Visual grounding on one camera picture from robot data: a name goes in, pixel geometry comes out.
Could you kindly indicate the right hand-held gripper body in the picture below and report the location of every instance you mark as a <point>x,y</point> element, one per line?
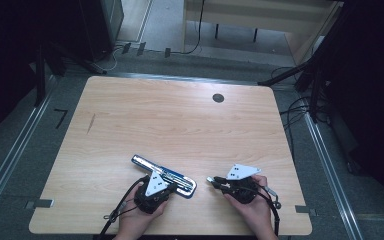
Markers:
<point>243,190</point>

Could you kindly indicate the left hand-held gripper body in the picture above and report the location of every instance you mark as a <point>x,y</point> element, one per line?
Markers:
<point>155,186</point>

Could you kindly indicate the long blue and silver box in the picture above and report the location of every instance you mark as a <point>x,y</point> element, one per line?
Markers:
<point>176,178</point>

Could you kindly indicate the small silver object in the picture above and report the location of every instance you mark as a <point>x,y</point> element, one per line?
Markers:
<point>210,179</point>

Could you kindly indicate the person's right hand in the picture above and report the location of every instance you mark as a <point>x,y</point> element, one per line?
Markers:
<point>256,213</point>

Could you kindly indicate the person's left hand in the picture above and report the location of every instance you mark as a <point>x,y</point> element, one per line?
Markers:
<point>133,216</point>

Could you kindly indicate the grey tape strip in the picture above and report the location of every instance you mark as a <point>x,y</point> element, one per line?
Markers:
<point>41,203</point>
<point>305,210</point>

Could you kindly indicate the round grey table grommet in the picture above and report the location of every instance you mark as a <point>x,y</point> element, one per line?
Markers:
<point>218,98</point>

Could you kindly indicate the black metal stand leg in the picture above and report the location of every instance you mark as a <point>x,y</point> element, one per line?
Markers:
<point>283,75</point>

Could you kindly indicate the black metal stand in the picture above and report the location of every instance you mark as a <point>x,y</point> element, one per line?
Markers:
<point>41,73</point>

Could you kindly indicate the dark curtain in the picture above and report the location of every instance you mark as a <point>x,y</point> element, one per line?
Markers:
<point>3,50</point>
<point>370,83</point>

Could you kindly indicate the black cabinet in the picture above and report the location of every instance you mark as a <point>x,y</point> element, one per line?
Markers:
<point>100,26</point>

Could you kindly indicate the light wooden desk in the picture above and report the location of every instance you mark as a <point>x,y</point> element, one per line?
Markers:
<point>273,15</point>

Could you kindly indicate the metal floor rail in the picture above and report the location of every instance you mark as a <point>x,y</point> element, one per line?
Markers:
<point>333,176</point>
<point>13,156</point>

